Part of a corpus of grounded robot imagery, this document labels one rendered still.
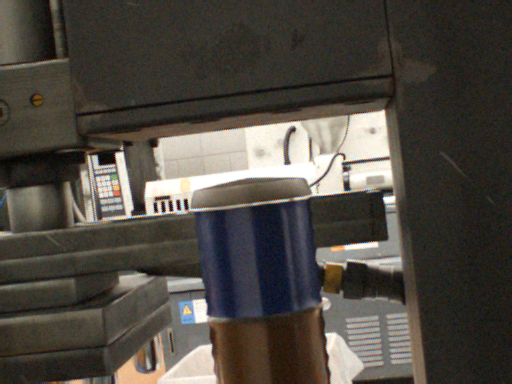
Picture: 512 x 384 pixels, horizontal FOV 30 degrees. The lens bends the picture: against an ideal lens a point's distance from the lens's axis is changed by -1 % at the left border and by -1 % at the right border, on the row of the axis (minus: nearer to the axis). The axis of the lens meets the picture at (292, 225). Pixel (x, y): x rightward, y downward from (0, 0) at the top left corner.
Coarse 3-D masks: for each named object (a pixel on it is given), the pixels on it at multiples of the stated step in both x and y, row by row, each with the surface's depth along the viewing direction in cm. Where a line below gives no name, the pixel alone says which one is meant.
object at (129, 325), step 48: (48, 192) 55; (0, 240) 53; (48, 240) 53; (96, 240) 53; (144, 240) 53; (192, 240) 53; (336, 240) 52; (384, 240) 52; (0, 288) 52; (48, 288) 52; (96, 288) 56; (144, 288) 60; (0, 336) 50; (48, 336) 50; (96, 336) 50; (144, 336) 58
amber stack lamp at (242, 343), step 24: (288, 312) 31; (312, 312) 30; (216, 336) 30; (240, 336) 30; (264, 336) 30; (288, 336) 30; (312, 336) 30; (216, 360) 31; (240, 360) 30; (264, 360) 30; (288, 360) 30; (312, 360) 30
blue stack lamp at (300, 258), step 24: (216, 216) 30; (240, 216) 29; (264, 216) 29; (288, 216) 30; (312, 216) 31; (216, 240) 30; (240, 240) 29; (264, 240) 29; (288, 240) 30; (312, 240) 31; (216, 264) 30; (240, 264) 29; (264, 264) 29; (288, 264) 30; (312, 264) 31; (216, 288) 30; (240, 288) 30; (264, 288) 30; (288, 288) 30; (312, 288) 30; (216, 312) 30; (240, 312) 30; (264, 312) 29
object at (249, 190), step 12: (240, 180) 31; (252, 180) 30; (264, 180) 30; (276, 180) 30; (288, 180) 30; (300, 180) 30; (204, 192) 30; (216, 192) 30; (228, 192) 29; (240, 192) 29; (252, 192) 29; (264, 192) 29; (276, 192) 29; (288, 192) 30; (300, 192) 30; (312, 192) 31; (192, 204) 31; (204, 204) 30; (216, 204) 30; (228, 204) 29; (240, 204) 29
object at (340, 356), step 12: (336, 336) 326; (204, 348) 335; (336, 348) 313; (348, 348) 333; (192, 360) 322; (204, 360) 334; (336, 360) 308; (348, 360) 331; (168, 372) 294; (180, 372) 306; (192, 372) 321; (204, 372) 331; (336, 372) 297; (348, 372) 322
